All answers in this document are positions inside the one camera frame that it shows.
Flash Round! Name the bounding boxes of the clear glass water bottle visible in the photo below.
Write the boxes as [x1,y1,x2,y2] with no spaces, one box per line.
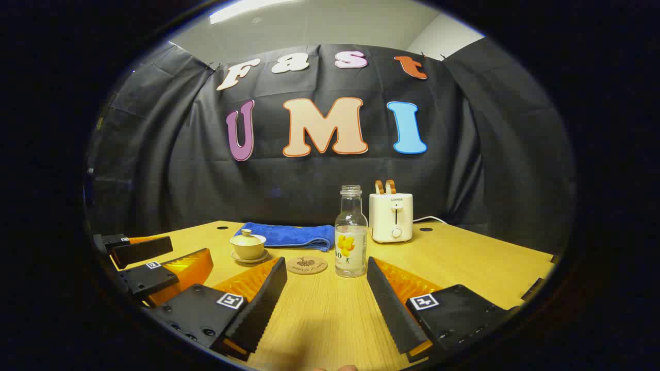
[334,185,369,278]

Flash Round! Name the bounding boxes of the white toaster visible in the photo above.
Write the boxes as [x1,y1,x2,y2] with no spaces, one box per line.
[369,193,414,244]

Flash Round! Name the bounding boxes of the round cork coaster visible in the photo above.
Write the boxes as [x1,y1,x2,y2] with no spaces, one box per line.
[286,257,328,275]

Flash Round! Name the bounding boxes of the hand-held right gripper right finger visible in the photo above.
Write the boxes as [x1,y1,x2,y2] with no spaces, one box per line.
[366,256,519,364]

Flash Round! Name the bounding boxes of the beige teacup lid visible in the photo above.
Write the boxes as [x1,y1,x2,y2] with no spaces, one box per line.
[230,229,267,246]

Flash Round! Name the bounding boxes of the blue towel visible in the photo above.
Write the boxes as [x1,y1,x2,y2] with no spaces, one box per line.
[235,222,336,252]

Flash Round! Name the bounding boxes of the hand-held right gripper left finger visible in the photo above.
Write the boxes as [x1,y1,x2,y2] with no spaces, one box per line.
[150,257,288,361]

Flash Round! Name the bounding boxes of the beige ceramic saucer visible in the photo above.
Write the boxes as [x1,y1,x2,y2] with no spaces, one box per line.
[230,249,270,264]

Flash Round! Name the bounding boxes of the black backdrop cloth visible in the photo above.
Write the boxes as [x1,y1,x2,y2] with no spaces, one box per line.
[85,36,575,256]

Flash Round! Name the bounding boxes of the beige ceramic teacup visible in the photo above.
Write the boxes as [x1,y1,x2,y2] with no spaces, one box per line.
[232,240,266,260]

